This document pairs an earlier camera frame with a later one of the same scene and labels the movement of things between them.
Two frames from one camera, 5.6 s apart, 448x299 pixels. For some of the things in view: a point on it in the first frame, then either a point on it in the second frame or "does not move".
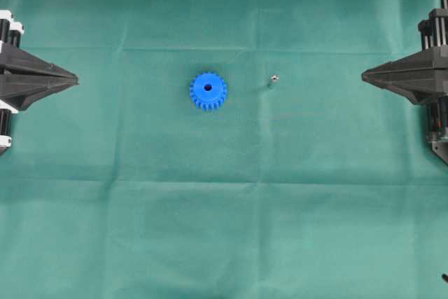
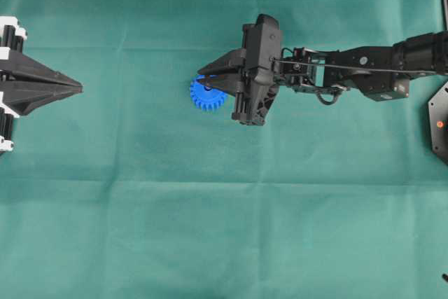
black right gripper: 416,76 -> 261,47
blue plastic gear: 208,91 does not move
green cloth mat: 220,142 does not move
